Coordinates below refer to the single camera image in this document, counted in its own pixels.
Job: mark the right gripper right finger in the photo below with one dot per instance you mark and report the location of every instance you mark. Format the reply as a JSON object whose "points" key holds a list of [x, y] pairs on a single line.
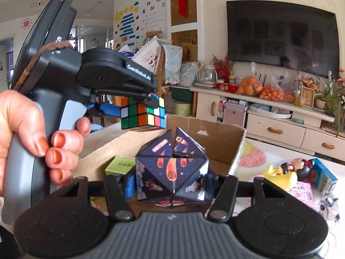
{"points": [[212, 185]]}

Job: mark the green cardboard box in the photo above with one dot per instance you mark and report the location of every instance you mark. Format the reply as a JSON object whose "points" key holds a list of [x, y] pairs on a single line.
{"points": [[222, 144]]}

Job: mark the red berry bouquet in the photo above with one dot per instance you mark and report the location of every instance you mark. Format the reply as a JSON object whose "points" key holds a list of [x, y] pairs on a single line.
{"points": [[222, 67]]}

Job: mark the dark space folding puzzle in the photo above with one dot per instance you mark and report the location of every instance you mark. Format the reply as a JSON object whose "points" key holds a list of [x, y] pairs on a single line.
{"points": [[171, 171]]}

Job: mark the framed picture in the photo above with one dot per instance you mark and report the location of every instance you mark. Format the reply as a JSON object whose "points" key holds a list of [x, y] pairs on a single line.
{"points": [[307, 97]]}

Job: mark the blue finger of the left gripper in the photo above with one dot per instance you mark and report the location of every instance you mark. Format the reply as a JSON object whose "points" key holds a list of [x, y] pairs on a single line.
{"points": [[103, 109]]}

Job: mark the blue black tall box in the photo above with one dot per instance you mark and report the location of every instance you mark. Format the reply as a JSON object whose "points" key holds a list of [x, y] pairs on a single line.
{"points": [[321, 177]]}

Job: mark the pink storage box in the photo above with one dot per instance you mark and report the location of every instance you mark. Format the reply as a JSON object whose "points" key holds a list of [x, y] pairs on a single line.
{"points": [[234, 114]]}

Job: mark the lime green box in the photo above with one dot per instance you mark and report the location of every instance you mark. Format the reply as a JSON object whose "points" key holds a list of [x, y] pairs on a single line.
{"points": [[120, 165]]}

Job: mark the bag of large oranges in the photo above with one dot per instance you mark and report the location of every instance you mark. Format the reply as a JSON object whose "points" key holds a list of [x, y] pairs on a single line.
{"points": [[250, 86]]}

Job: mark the rubiks cube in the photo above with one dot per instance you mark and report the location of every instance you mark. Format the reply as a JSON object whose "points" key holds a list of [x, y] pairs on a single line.
{"points": [[138, 116]]}

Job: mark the wooden chair with cover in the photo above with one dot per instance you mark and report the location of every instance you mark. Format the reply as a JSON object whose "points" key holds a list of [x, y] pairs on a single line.
{"points": [[163, 59]]}

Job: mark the cream tv cabinet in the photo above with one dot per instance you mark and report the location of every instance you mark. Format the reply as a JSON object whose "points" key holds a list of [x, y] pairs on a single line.
{"points": [[278, 123]]}

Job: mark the green waste bin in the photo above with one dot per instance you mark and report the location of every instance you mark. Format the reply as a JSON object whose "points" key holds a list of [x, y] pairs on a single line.
{"points": [[182, 108]]}

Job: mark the yellow duck toy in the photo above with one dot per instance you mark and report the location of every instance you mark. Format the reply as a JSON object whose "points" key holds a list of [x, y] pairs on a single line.
{"points": [[283, 180]]}

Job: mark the black television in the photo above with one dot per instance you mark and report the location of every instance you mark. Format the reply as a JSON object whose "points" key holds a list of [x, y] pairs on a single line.
{"points": [[283, 34]]}

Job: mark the person's left hand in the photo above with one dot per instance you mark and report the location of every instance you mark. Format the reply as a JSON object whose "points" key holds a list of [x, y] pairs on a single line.
{"points": [[22, 116]]}

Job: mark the pink cartoon box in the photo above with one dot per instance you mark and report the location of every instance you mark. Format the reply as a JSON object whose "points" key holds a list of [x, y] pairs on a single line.
{"points": [[303, 192]]}

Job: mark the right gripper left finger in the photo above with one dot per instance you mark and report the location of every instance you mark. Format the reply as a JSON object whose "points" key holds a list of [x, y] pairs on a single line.
{"points": [[129, 184]]}

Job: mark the white astronaut figurine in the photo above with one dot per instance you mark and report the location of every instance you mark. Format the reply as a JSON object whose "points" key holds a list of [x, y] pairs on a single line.
{"points": [[327, 205]]}

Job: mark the glass kettle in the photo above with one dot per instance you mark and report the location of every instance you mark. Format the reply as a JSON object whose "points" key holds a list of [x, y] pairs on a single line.
{"points": [[207, 75]]}

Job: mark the black haired doll figurine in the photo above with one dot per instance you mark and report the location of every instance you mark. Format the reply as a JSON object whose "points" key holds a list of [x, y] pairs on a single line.
{"points": [[300, 166]]}

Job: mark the bag of small tangerines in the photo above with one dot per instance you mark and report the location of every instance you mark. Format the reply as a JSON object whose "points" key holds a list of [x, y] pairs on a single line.
{"points": [[272, 93]]}

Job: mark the potted green plant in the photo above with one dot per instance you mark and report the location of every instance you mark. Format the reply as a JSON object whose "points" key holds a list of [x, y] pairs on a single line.
{"points": [[333, 96]]}

